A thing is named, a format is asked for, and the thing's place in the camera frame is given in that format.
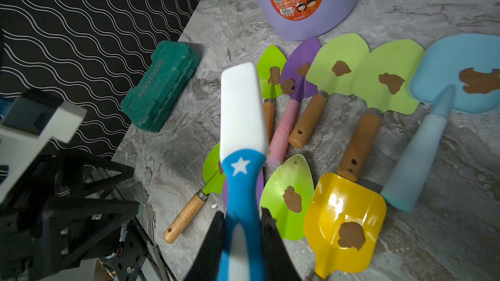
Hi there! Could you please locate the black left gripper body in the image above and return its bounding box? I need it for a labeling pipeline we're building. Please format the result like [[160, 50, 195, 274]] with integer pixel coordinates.
[[1, 152, 139, 279]]

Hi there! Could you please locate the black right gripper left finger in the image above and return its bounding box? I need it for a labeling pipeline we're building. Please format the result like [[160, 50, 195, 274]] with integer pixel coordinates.
[[184, 212, 225, 281]]

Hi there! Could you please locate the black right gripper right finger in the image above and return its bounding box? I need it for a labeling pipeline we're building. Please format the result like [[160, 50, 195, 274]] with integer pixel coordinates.
[[261, 208, 301, 280]]

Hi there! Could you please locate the lime front trowel wooden handle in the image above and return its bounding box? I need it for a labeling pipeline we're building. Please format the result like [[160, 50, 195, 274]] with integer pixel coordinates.
[[163, 142, 227, 245]]

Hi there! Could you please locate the white blue brush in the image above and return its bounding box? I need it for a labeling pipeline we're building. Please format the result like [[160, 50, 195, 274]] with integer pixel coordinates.
[[217, 62, 269, 280]]

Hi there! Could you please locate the yellow square trowel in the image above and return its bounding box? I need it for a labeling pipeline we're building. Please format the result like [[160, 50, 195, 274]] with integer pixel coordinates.
[[303, 173, 387, 280]]

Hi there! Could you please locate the wide light blue trowel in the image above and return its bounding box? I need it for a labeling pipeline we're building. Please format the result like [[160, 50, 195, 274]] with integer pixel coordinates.
[[381, 33, 499, 212]]

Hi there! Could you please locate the green plastic tool case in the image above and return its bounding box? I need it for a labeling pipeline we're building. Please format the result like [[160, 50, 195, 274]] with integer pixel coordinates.
[[121, 40, 201, 132]]

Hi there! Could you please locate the lime front trowel yellow handle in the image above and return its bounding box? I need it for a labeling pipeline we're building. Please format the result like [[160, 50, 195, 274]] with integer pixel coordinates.
[[260, 154, 315, 241]]

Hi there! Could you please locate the purple front trowel pink handle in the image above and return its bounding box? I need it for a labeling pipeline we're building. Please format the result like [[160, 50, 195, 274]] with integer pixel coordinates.
[[221, 171, 264, 206]]

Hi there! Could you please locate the purple trowel pink handle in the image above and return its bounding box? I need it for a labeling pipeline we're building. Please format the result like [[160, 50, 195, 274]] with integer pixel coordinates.
[[266, 37, 321, 167], [221, 171, 264, 206]]

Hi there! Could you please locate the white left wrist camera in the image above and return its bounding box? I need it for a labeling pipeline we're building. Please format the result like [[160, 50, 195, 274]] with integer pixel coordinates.
[[1, 88, 87, 202]]

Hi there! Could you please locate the narrow lime trowel wooden handle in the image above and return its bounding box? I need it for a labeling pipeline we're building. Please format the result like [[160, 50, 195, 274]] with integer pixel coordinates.
[[257, 45, 286, 142]]

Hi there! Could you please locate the wide green trowel wooden handle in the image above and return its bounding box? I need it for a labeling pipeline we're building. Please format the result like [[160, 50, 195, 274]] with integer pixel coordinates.
[[289, 34, 370, 149]]

